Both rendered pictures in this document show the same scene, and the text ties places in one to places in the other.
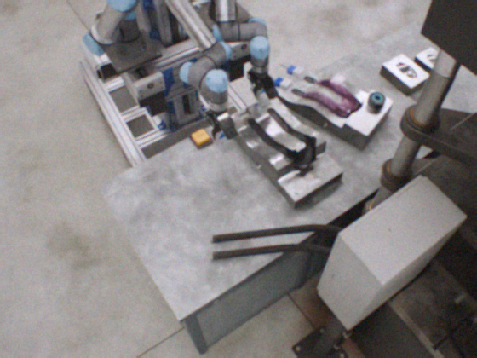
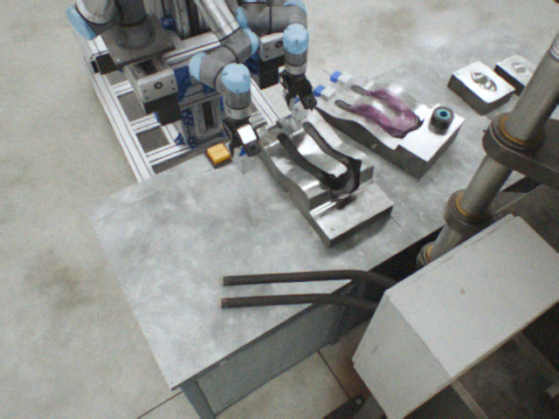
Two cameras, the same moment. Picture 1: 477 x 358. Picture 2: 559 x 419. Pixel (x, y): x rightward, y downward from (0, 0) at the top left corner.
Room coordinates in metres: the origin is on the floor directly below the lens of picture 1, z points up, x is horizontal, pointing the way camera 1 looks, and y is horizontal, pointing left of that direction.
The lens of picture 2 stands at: (0.14, -0.05, 2.19)
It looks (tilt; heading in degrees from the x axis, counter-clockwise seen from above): 57 degrees down; 0
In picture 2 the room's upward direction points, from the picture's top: 2 degrees clockwise
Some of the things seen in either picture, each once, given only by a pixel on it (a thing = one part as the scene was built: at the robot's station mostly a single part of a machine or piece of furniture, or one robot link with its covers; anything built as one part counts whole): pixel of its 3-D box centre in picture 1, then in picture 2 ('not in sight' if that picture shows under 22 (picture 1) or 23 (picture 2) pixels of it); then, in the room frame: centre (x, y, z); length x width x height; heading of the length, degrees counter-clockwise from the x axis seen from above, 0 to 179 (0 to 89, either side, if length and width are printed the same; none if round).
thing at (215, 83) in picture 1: (216, 86); (236, 85); (1.16, 0.08, 1.25); 0.09 x 0.08 x 0.11; 54
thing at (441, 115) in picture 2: (376, 100); (442, 117); (1.37, -0.63, 0.93); 0.08 x 0.08 x 0.04
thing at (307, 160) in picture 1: (284, 134); (320, 154); (1.19, -0.19, 0.92); 0.35 x 0.16 x 0.09; 33
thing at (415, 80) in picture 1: (404, 74); (479, 87); (1.63, -0.85, 0.84); 0.20 x 0.15 x 0.07; 33
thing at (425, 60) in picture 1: (433, 64); (520, 75); (1.72, -1.03, 0.83); 0.17 x 0.13 x 0.06; 33
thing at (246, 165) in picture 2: (218, 137); (239, 154); (1.17, 0.09, 0.93); 0.13 x 0.05 x 0.05; 33
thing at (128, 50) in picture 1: (129, 41); (132, 25); (1.63, 0.50, 1.09); 0.15 x 0.15 x 0.10
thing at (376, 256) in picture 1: (347, 312); (392, 389); (0.47, -0.39, 0.74); 0.31 x 0.22 x 1.47; 123
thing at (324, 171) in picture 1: (283, 144); (319, 168); (1.18, -0.19, 0.87); 0.50 x 0.26 x 0.14; 33
